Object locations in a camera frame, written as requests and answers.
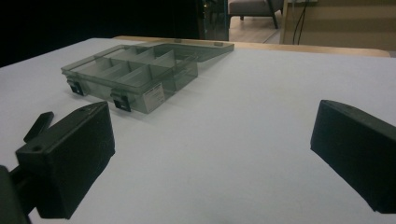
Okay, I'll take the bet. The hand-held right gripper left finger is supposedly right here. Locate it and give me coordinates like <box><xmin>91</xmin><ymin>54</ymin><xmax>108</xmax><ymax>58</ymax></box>
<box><xmin>15</xmin><ymin>101</ymin><xmax>116</xmax><ymax>220</ymax></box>

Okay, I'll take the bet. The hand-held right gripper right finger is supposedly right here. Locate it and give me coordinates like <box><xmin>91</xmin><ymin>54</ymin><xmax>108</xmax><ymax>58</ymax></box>
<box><xmin>310</xmin><ymin>99</ymin><xmax>396</xmax><ymax>215</ymax></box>

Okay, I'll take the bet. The clear grey plastic organizer box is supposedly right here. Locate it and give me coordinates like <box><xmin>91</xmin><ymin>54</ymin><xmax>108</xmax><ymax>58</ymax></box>
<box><xmin>61</xmin><ymin>39</ymin><xmax>235</xmax><ymax>115</ymax></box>

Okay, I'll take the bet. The light wooden cabinet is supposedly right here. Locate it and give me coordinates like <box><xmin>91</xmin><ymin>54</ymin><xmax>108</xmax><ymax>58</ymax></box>
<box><xmin>279</xmin><ymin>0</ymin><xmax>396</xmax><ymax>52</ymax></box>

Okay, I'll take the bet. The grey upholstered chair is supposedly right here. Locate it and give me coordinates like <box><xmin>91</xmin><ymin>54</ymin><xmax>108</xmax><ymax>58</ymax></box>
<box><xmin>228</xmin><ymin>0</ymin><xmax>285</xmax><ymax>30</ymax></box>

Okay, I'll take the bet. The black hanging cable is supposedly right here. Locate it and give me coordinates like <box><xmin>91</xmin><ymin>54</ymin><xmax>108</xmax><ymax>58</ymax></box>
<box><xmin>291</xmin><ymin>0</ymin><xmax>309</xmax><ymax>46</ymax></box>

